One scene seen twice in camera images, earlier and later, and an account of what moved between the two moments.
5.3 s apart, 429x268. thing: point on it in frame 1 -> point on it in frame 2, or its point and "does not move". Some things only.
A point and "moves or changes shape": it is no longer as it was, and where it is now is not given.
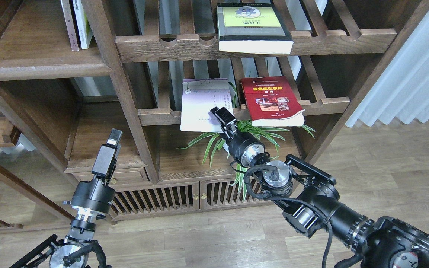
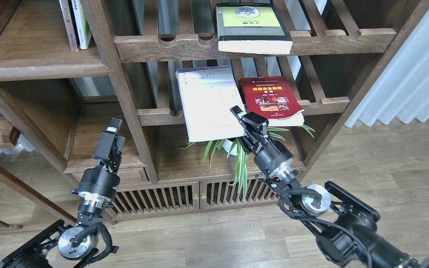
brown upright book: x=70 y=24 does not move
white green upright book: x=84 y=31 does not move
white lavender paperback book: x=199 y=96 moves or changes shape
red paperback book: x=270 y=102 does not move
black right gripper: x=242 y=147 -> x=270 y=157
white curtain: x=418 y=82 does not move
